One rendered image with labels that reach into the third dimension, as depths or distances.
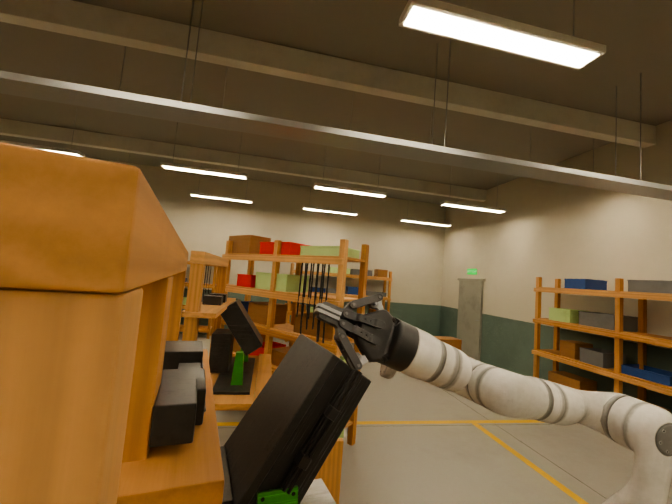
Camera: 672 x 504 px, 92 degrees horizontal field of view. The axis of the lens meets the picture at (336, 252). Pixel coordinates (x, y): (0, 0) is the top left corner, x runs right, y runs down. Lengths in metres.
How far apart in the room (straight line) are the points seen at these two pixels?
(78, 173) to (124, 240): 0.05
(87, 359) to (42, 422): 0.04
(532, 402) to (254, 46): 4.45
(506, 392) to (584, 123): 5.82
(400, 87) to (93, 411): 4.67
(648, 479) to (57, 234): 0.88
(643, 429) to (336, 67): 4.37
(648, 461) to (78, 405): 0.82
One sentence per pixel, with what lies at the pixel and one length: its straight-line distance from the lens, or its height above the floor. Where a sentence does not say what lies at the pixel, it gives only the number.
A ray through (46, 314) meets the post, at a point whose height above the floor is 1.83.
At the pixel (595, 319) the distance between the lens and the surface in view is 6.64.
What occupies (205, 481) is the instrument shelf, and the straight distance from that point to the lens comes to 0.66.
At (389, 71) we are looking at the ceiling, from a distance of 4.83.
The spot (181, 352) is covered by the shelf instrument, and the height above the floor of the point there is 1.61.
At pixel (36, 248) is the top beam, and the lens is 0.28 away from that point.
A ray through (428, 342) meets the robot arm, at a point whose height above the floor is 1.79.
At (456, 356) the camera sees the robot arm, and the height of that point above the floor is 1.77.
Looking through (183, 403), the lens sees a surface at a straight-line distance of 0.69.
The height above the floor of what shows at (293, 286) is 1.72.
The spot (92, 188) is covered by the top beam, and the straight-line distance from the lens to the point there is 0.27.
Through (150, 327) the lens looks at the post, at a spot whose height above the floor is 1.76.
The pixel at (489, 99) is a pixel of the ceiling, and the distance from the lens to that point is 5.35.
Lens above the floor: 1.87
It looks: 5 degrees up
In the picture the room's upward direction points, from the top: 5 degrees clockwise
